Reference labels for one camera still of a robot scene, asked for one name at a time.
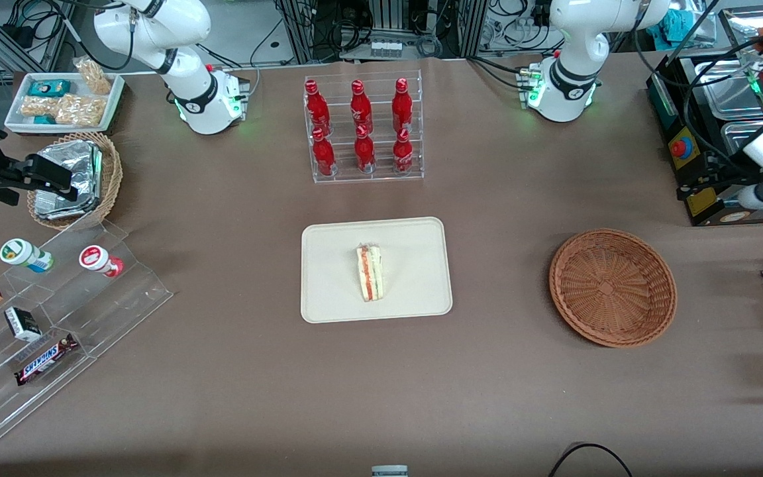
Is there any triangular sandwich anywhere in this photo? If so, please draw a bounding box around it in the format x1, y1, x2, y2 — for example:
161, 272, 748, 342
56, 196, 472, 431
355, 243, 385, 303

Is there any white rectangular snack tray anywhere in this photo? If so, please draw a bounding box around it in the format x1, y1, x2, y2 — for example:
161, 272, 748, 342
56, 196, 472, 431
4, 72, 125, 136

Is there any light wicker basket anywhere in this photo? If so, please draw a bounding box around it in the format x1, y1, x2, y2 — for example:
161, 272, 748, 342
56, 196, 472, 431
26, 131, 124, 231

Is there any round brown wicker basket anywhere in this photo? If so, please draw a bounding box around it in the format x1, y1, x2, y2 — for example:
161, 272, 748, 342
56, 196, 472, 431
549, 229, 678, 348

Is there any beige plastic tray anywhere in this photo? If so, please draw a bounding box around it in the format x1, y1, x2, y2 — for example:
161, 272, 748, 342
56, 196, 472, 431
300, 217, 454, 324

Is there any foil wrapped food package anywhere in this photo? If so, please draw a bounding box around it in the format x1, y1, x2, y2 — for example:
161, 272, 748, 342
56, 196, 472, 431
34, 140, 103, 203
34, 192, 99, 221

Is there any steel warmer pan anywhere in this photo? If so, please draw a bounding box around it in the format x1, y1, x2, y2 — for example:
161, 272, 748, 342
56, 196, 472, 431
721, 119, 763, 154
691, 58, 763, 121

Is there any clear bag of nuts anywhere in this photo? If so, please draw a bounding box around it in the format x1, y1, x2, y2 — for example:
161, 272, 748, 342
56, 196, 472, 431
20, 96, 62, 119
73, 56, 113, 96
55, 93, 108, 129

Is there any green lid yogurt cup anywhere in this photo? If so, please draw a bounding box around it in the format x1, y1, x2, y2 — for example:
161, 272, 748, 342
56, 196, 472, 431
0, 238, 55, 274

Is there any black food warmer cabinet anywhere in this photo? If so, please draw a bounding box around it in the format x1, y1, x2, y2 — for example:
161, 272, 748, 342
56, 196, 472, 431
646, 7, 763, 228

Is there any teal snack box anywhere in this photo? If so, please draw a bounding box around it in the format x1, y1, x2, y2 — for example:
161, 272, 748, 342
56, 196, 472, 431
28, 79, 72, 98

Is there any red lid yogurt cup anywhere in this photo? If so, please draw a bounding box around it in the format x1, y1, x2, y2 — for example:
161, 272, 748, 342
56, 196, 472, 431
78, 244, 125, 278

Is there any small black white box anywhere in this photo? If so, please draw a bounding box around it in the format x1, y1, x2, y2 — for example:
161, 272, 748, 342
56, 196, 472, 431
4, 306, 44, 343

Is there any clear acrylic stepped shelf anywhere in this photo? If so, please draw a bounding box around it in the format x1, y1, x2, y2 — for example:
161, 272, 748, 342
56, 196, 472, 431
0, 219, 175, 451

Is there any teal cloth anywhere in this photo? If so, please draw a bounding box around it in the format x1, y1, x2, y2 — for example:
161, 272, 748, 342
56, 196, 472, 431
660, 8, 695, 42

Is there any snickers chocolate bar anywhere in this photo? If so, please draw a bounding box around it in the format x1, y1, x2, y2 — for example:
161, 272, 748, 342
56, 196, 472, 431
14, 333, 80, 388

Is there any red cola bottle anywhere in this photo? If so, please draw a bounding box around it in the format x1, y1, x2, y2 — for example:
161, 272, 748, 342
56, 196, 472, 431
305, 79, 330, 134
350, 79, 374, 133
311, 127, 338, 178
391, 78, 415, 132
354, 125, 377, 175
392, 128, 415, 175

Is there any brown table cover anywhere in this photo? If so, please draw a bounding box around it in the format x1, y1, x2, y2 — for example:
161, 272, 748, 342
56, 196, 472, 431
0, 55, 763, 477

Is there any clear acrylic bottle rack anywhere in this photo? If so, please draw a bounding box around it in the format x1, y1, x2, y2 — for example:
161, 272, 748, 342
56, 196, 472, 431
303, 70, 425, 185

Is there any metal equipment rack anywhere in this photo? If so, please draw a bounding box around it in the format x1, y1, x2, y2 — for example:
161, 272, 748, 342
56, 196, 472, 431
274, 0, 489, 64

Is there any black looped cable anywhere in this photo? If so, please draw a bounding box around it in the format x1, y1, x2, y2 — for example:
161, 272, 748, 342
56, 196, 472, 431
546, 442, 635, 477

